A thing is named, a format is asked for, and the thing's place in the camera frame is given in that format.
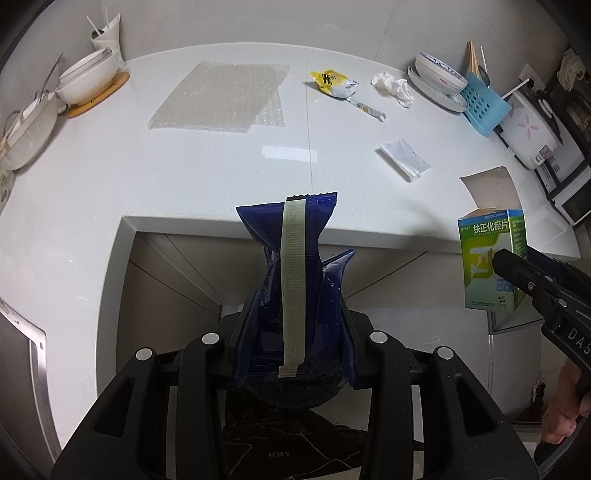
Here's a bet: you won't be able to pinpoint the green white medicine box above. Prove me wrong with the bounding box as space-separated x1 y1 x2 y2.
458 166 527 313

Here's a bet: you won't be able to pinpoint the blue snack wrapper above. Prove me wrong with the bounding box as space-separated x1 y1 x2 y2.
235 192 356 384

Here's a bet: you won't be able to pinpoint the clear plastic zip bag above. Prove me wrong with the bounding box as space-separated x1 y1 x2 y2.
381 139 431 183

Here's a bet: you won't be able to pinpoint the white tissue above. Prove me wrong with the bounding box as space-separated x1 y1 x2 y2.
370 72 415 109

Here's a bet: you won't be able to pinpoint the yellow white snack bag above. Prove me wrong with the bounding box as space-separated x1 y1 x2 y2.
311 69 359 100

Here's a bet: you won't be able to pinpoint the bubble wrap sheet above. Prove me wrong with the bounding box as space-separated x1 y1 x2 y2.
148 61 290 133

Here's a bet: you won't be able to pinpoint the black trash bin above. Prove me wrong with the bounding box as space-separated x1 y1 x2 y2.
218 308 370 423

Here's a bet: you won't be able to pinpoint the person's right hand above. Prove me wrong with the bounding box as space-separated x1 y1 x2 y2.
541 359 590 444

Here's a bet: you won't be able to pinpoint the microwave oven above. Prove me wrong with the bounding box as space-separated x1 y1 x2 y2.
535 139 590 227

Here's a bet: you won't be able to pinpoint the white rice cooker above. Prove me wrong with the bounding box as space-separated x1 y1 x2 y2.
498 87 563 170

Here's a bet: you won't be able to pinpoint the blue plastic utensil holder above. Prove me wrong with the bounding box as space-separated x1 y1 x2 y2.
461 72 511 137

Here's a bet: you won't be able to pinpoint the blue patterned plate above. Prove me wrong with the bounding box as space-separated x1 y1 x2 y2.
407 66 468 114

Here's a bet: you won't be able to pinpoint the wooden chopsticks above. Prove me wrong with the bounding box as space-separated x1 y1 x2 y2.
466 40 480 77

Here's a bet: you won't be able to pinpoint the blue patterned bowl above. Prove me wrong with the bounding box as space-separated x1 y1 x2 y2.
415 52 468 95

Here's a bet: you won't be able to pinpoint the small torn wrapper strip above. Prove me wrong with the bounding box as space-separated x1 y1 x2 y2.
348 98 387 122

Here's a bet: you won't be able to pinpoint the stacked white bowls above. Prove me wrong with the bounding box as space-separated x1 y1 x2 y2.
55 48 119 105

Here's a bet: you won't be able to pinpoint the wooden round trivet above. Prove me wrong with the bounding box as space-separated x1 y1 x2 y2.
66 71 130 118

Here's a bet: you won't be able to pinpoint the white vase cup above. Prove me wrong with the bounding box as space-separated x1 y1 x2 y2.
91 14 126 69

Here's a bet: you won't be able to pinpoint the side wall socket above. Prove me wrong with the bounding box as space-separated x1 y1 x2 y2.
518 63 540 90

